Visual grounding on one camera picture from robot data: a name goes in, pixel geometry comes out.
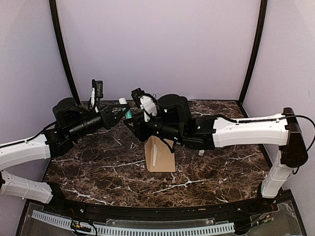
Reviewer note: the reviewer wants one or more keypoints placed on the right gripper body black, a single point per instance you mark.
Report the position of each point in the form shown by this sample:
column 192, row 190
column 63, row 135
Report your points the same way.
column 143, row 134

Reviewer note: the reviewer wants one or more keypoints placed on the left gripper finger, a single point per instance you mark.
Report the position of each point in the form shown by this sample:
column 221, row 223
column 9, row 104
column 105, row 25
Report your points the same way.
column 118, row 115
column 115, row 107

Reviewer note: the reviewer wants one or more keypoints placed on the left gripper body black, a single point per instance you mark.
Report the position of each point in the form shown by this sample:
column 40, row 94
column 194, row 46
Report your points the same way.
column 107, row 118

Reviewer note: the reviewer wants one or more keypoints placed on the green glue stick white cap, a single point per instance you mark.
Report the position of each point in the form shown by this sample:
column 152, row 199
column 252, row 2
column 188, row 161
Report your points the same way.
column 123, row 101

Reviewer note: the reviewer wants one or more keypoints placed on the white letter paper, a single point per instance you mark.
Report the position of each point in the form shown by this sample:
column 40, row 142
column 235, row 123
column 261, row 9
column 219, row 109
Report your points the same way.
column 155, row 151

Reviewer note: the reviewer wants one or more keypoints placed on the brown paper envelope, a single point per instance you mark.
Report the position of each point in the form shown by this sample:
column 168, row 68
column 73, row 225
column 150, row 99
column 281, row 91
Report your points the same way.
column 165, row 159

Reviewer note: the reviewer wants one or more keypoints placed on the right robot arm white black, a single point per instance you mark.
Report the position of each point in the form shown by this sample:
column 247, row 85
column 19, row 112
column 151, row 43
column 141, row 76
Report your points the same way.
column 169, row 118

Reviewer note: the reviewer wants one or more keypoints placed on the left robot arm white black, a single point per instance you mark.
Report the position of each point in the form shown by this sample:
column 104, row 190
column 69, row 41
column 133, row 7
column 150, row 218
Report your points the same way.
column 55, row 140

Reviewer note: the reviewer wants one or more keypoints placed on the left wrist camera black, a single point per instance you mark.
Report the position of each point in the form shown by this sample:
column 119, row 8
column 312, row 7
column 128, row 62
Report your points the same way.
column 97, row 85

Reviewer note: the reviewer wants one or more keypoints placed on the left black frame post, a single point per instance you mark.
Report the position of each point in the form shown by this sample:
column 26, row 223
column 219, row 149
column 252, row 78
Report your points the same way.
column 62, row 50

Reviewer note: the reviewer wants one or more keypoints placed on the black frame post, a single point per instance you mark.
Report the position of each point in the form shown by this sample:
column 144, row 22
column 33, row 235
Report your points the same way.
column 62, row 50
column 254, row 53

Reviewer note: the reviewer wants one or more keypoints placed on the black front rail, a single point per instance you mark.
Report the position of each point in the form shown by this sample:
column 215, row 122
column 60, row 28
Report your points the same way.
column 226, row 211

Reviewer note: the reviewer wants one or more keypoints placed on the white slotted cable duct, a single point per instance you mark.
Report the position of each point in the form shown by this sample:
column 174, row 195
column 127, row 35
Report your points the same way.
column 136, row 228

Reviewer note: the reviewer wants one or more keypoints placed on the right black frame post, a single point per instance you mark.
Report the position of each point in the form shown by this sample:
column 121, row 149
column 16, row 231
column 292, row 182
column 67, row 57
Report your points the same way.
column 254, row 53

